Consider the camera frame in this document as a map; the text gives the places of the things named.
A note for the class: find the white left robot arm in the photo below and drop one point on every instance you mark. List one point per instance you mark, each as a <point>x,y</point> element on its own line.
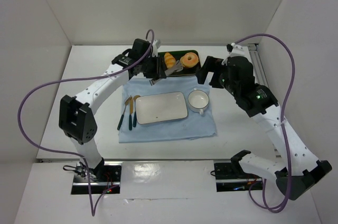
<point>77,114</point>

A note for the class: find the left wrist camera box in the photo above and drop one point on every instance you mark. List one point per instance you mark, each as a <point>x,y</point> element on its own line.
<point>155,46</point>

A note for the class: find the white rectangular plate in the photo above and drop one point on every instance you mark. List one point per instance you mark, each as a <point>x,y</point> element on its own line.
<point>161,108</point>

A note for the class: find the dark green tray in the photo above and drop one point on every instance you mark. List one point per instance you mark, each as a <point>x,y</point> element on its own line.
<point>186,71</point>

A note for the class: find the gold spoon teal handle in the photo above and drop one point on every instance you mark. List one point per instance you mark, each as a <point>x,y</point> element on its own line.
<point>135,110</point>

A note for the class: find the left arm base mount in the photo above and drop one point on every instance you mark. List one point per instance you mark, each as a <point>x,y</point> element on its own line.
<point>109,179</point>

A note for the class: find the gold fork teal handle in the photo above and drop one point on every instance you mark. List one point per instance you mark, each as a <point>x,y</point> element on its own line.
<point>127,101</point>

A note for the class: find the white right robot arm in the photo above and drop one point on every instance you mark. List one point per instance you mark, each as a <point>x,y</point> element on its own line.
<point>299,169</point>

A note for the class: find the gold knife teal handle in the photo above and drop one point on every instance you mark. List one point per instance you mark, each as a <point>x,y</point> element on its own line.
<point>131,109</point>

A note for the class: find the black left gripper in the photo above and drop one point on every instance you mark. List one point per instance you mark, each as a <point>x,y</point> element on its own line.
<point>160,66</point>

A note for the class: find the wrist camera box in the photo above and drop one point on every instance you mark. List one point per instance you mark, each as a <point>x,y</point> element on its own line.
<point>155,46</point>
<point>235,50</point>

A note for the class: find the yellow croissant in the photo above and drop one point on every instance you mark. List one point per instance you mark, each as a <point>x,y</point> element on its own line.
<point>169,60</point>

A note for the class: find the orange bagel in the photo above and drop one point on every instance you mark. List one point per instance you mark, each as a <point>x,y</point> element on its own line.
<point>189,60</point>

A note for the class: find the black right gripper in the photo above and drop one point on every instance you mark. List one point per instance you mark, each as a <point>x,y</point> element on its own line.
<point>210,66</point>

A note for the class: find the metal tongs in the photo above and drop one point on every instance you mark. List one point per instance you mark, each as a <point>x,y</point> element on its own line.
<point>171,72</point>

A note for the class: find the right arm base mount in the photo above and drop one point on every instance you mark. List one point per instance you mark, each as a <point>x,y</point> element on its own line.
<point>228,180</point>

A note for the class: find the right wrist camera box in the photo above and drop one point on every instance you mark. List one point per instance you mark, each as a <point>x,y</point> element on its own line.
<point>235,50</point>

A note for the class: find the white soup cup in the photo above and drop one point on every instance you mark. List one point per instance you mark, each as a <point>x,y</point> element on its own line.
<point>198,101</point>

